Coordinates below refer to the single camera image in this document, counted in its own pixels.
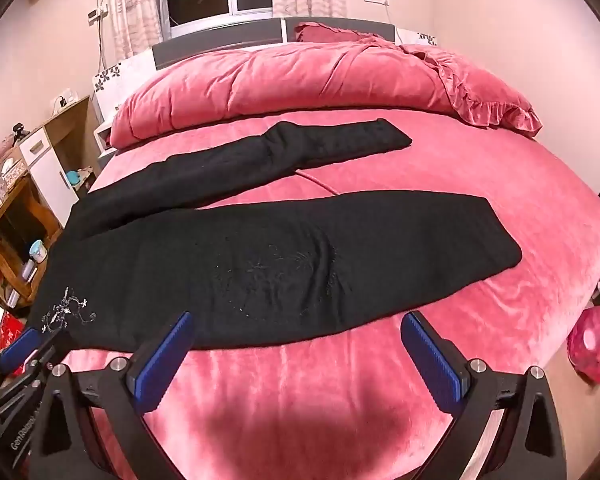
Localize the pink bed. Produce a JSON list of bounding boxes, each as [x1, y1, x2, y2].
[[30, 102, 600, 480]]

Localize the white nightstand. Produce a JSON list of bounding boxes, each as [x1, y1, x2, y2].
[[92, 104, 120, 155]]

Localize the pink duvet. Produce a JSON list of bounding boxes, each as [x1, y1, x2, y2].
[[109, 40, 480, 152]]

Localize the wooden desk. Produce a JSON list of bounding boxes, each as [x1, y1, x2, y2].
[[0, 175, 67, 307]]

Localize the pink plastic bag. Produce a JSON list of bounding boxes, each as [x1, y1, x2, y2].
[[566, 305, 600, 387]]

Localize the grey headboard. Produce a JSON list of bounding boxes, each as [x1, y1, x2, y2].
[[151, 16, 398, 71]]

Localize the dark red pillow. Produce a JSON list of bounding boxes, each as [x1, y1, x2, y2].
[[294, 22, 381, 44]]

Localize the black pants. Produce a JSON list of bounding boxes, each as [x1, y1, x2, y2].
[[25, 119, 523, 352]]

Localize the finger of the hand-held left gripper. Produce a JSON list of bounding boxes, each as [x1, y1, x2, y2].
[[0, 329, 73, 377]]

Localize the pink ruffled pillow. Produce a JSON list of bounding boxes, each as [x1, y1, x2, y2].
[[400, 42, 543, 139]]

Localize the red box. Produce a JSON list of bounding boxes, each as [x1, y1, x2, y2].
[[0, 312, 29, 357]]

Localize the white and wood cabinet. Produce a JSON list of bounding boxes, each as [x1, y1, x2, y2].
[[17, 95, 106, 227]]

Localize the white leaf-print panel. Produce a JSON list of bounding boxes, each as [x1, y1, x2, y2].
[[396, 27, 439, 47], [93, 57, 153, 111]]

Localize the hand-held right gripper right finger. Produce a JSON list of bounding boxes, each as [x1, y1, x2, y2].
[[400, 310, 568, 480]]

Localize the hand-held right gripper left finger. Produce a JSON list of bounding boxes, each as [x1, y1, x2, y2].
[[30, 310, 197, 480]]

